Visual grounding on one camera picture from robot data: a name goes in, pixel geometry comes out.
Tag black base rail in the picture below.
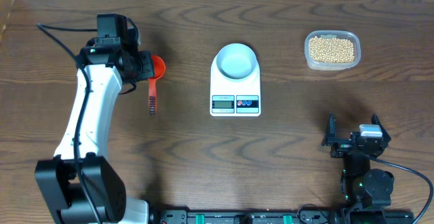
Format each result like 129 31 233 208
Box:
148 208 414 224

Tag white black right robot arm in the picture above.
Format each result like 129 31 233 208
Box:
321 114 394 210

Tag yellow soybeans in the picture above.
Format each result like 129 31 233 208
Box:
308 37 355 63

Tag grey round bowl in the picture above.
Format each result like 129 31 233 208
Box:
216 43 259 79

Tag orange measuring scoop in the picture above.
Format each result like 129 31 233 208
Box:
149 55 166 115

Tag clear plastic container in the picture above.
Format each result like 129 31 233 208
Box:
304 30 361 71

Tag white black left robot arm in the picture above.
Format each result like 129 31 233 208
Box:
35 35 154 223

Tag white digital kitchen scale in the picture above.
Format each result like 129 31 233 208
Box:
210 56 262 117

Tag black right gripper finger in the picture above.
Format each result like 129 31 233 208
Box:
371 113 391 139
321 113 336 147

